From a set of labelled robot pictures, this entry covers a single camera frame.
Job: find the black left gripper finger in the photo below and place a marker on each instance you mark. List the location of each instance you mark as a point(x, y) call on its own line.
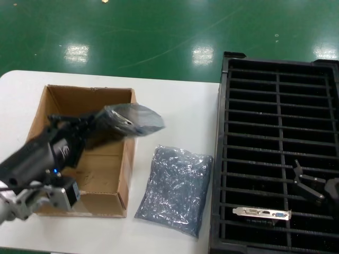
point(69, 118)
point(87, 129)

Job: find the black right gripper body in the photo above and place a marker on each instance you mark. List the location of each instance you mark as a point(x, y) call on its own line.
point(333, 188)

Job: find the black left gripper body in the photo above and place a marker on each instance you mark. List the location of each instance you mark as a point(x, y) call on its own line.
point(45, 156)

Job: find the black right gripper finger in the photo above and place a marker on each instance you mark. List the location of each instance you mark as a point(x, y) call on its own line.
point(308, 190)

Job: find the grey antistatic plastic bag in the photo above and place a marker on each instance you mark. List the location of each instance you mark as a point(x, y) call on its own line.
point(174, 185)
point(145, 119)

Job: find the black slotted plastic container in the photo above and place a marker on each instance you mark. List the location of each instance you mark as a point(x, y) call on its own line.
point(225, 119)

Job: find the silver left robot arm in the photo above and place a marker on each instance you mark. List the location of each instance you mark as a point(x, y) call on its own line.
point(26, 203)

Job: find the open brown cardboard box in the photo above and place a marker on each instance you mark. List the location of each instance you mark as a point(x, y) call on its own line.
point(106, 172)

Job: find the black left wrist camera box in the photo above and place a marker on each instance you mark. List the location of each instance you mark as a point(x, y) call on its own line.
point(66, 191)

